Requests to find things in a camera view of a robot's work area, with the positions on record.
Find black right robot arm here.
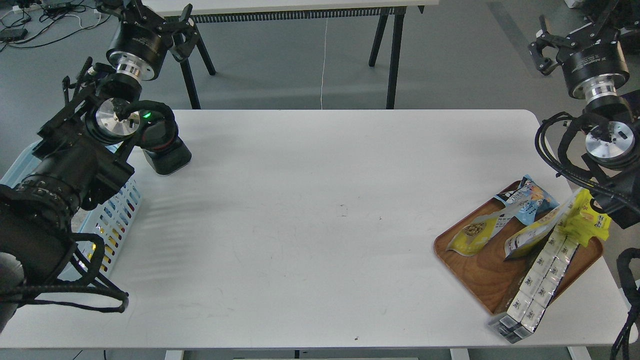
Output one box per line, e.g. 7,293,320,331
528,0,640,229

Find light blue plastic basket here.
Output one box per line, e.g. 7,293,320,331
1,142,143,278

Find white hanging cable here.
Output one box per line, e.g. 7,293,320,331
320,17,329,110

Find black floor cables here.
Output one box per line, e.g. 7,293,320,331
0,0,118,51

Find yellow cartoon snack pack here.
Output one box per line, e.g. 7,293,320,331
556,189,611,248

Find yellow white snack pouch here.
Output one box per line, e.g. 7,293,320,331
446,203,521,256
503,189,584,260

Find blue snack bag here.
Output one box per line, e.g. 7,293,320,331
493,174,559,226

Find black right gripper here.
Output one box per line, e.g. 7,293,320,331
528,0,631,99

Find silver white cracker box pack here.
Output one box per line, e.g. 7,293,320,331
487,231,579,344

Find black barcode scanner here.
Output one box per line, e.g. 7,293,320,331
134,106,192,175

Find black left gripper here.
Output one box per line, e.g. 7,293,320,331
95,0,201,82

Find black leg background table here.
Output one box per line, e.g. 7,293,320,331
145,0,439,110

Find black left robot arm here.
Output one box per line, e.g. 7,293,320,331
0,0,201,328

